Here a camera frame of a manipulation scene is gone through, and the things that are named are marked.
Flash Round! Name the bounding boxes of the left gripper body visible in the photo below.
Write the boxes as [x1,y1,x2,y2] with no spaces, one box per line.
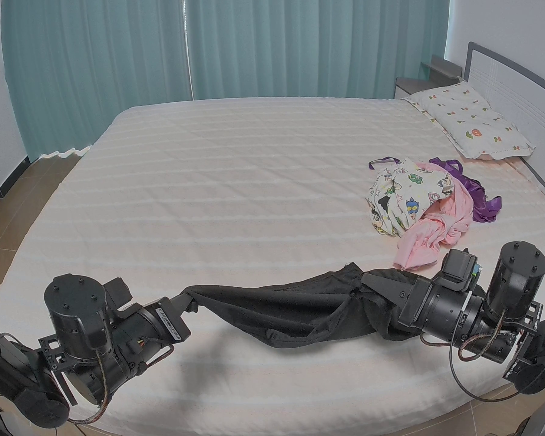
[117,296,192,349]

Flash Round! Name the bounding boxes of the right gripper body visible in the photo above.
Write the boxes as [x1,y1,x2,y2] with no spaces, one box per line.
[399,274,487,343]

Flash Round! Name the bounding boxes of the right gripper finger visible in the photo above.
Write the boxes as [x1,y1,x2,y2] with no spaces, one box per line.
[361,268,415,311]

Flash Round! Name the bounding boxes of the black trousers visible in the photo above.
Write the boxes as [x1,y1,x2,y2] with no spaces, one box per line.
[182,262,418,351]

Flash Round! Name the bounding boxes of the bed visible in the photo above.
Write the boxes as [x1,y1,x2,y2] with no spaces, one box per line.
[0,41,545,430]

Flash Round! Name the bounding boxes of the pink garment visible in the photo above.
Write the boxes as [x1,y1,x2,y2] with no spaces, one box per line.
[393,162,475,271]

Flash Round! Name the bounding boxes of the white printed garment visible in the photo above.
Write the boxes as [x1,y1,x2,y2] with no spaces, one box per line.
[367,157,456,237]

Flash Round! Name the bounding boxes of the purple garment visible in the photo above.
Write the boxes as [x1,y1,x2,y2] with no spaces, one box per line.
[368,155,503,224]

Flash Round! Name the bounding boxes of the white printed pillow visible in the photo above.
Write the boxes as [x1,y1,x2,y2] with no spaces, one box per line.
[402,82,537,160]

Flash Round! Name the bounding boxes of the white curtain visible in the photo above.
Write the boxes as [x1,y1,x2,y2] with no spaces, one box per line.
[38,146,92,160]

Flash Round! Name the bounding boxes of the grey white bedside table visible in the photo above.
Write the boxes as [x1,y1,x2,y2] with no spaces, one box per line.
[395,54,465,102]

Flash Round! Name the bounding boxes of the blue-green curtain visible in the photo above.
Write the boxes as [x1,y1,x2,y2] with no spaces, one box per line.
[185,0,451,101]
[0,0,190,161]

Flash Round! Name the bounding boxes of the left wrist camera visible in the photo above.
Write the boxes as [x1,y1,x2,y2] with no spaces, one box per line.
[104,278,136,311]

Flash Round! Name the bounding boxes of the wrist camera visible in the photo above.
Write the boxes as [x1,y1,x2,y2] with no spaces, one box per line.
[436,249,482,295]
[104,278,136,311]

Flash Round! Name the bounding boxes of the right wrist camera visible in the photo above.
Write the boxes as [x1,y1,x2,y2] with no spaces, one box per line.
[436,249,482,295]

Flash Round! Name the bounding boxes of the black cable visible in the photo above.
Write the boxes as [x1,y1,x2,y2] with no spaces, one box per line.
[450,350,525,401]

